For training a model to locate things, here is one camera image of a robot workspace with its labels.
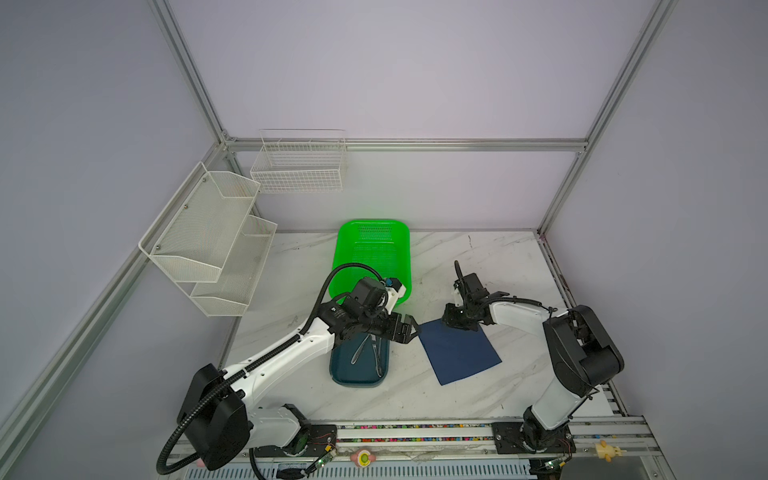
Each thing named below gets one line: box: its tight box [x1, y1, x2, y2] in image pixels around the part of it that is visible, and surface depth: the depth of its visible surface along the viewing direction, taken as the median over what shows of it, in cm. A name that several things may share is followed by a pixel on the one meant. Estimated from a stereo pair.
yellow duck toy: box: [595, 440, 627, 463], surface depth 70 cm
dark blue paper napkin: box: [418, 319, 503, 386], surface depth 90 cm
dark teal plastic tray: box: [329, 333, 390, 388], surface depth 87 cm
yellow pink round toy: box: [350, 449, 377, 468], surface depth 69 cm
